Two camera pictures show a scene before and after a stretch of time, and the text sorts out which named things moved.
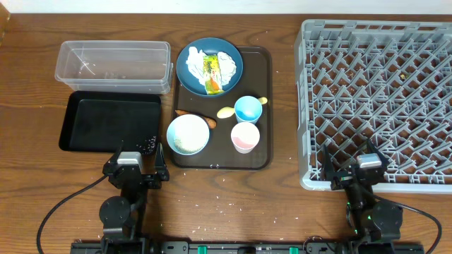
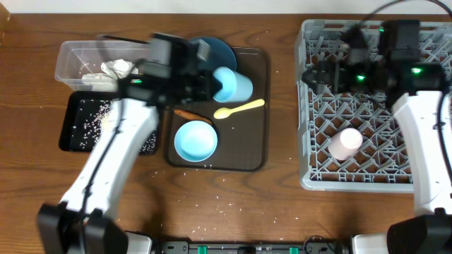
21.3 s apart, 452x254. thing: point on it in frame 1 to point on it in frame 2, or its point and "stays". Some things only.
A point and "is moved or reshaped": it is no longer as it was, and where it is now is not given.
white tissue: x=195 y=62 to x=119 y=68
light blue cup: x=247 y=109 to x=236 y=87
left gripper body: x=152 y=185 to x=189 y=85
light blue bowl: x=188 y=135 is moved or reshaped
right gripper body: x=340 y=181 to x=359 y=76
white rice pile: x=191 y=134 to x=92 y=116
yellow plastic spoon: x=227 y=111 stays
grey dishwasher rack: x=388 y=81 stays
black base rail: x=247 y=247 stays
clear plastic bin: x=143 y=67 stays
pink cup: x=245 y=137 to x=345 y=144
